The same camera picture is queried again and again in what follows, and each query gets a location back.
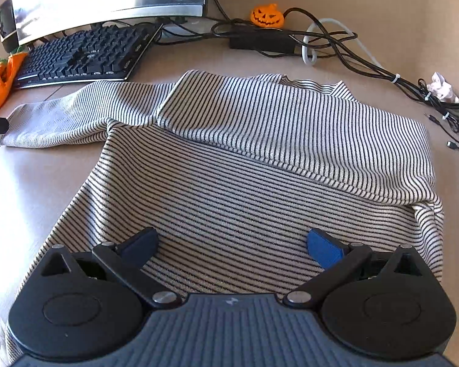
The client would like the striped beige shirt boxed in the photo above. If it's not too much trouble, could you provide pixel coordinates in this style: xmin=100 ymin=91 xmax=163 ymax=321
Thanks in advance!
xmin=0 ymin=69 xmax=446 ymax=365

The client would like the black cable bundle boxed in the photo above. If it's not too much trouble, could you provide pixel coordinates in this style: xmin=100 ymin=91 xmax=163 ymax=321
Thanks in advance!
xmin=154 ymin=0 xmax=459 ymax=154

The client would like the black power adapter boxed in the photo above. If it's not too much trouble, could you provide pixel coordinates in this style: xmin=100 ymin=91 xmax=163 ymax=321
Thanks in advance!
xmin=229 ymin=28 xmax=295 ymax=55

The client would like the black keyboard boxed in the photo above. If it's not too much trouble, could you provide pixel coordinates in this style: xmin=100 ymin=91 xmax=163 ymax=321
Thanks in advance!
xmin=13 ymin=22 xmax=162 ymax=89

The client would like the orange pumpkin figurine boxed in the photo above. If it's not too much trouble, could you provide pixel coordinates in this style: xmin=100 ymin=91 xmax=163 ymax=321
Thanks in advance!
xmin=249 ymin=3 xmax=285 ymax=28

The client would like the crumpled white paper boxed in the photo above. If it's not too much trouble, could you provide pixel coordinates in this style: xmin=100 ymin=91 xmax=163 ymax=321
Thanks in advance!
xmin=427 ymin=72 xmax=459 ymax=104

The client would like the white cable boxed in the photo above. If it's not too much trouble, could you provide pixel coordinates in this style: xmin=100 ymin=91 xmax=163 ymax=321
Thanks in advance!
xmin=301 ymin=17 xmax=384 ymax=69

